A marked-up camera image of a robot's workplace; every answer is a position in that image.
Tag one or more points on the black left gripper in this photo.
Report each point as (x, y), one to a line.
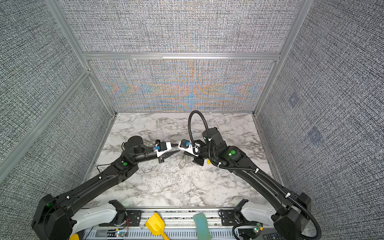
(170, 154)

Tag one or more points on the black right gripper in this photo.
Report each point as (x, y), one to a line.
(198, 160)

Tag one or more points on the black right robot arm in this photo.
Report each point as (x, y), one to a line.
(291, 215)

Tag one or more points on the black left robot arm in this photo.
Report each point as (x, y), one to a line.
(58, 218)

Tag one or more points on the yellow plastic scoop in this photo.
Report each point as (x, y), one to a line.
(156, 226)

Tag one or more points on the teal green sponge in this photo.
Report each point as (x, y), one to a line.
(202, 227)

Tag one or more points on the black remote control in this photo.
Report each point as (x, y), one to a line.
(273, 236)

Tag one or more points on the yellow black work glove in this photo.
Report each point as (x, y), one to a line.
(74, 237)

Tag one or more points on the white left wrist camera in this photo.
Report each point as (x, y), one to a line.
(162, 147)

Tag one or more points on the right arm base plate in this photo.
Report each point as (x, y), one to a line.
(230, 217)

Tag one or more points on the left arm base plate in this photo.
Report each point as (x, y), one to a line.
(129, 218)

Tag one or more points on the aluminium horizontal frame bar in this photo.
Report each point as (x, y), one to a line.
(180, 56)

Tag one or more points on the aluminium corner frame post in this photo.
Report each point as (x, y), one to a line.
(61, 19)

